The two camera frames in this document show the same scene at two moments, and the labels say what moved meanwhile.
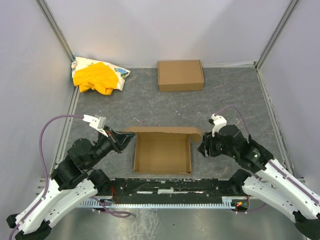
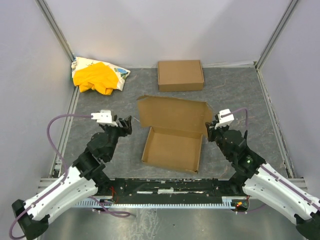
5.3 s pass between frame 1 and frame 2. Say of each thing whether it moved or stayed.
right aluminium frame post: stayed
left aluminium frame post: stayed
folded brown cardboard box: stayed
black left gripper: moved
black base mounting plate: stayed
